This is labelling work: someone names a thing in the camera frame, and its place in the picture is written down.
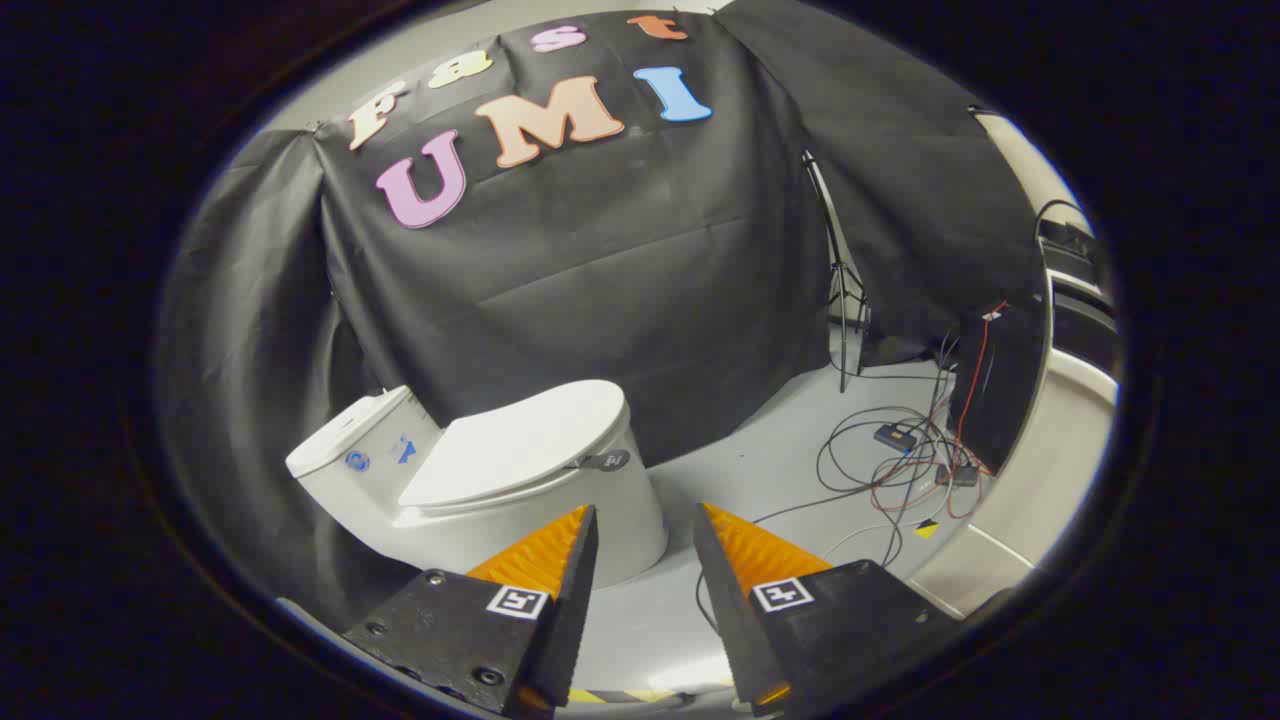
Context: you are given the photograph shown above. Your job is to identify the black tripod stand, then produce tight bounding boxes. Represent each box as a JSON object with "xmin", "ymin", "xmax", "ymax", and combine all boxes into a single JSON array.
[{"xmin": 803, "ymin": 150, "xmax": 873, "ymax": 393}]

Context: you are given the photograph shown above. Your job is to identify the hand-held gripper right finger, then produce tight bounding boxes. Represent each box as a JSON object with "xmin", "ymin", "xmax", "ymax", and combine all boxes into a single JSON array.
[{"xmin": 692, "ymin": 502, "xmax": 966, "ymax": 719}]

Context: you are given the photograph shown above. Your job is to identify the white cabinet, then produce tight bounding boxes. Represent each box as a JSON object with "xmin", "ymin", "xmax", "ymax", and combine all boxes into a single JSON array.
[{"xmin": 905, "ymin": 110, "xmax": 1121, "ymax": 619}]

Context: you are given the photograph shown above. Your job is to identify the black cable tangle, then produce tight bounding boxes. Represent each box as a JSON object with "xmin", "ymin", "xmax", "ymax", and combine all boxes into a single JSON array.
[{"xmin": 695, "ymin": 330, "xmax": 991, "ymax": 631}]

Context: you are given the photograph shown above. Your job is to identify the black backdrop cloth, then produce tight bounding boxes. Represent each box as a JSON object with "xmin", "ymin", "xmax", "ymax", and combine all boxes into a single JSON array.
[{"xmin": 313, "ymin": 8, "xmax": 831, "ymax": 469}]

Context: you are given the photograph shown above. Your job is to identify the white toilet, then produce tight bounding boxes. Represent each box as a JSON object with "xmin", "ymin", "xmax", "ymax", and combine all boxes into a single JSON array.
[{"xmin": 285, "ymin": 380, "xmax": 669, "ymax": 591}]

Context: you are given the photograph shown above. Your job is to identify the plain black cloth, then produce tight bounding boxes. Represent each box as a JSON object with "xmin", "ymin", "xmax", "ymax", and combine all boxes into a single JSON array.
[
  {"xmin": 155, "ymin": 128, "xmax": 421, "ymax": 631},
  {"xmin": 715, "ymin": 0, "xmax": 1046, "ymax": 366}
]

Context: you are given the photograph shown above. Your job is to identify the red cable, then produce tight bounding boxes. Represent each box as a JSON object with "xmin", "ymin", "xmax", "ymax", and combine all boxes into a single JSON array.
[{"xmin": 870, "ymin": 300, "xmax": 1009, "ymax": 521}]

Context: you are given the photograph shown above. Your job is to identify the yellow and black floor tape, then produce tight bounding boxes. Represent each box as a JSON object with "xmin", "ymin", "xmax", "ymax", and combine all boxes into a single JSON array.
[{"xmin": 565, "ymin": 685, "xmax": 741, "ymax": 706}]

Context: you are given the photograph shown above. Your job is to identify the dark equipment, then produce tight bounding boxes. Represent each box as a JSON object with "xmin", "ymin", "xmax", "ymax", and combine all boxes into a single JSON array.
[{"xmin": 1035, "ymin": 200, "xmax": 1121, "ymax": 371}]

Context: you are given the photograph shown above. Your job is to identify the black upright panel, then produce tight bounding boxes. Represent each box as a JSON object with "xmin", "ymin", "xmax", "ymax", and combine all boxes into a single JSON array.
[{"xmin": 947, "ymin": 300, "xmax": 1046, "ymax": 476}]

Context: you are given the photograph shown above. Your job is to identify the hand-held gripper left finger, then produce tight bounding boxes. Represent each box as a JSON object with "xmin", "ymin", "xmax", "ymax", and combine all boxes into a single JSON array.
[{"xmin": 340, "ymin": 503, "xmax": 601, "ymax": 719}]

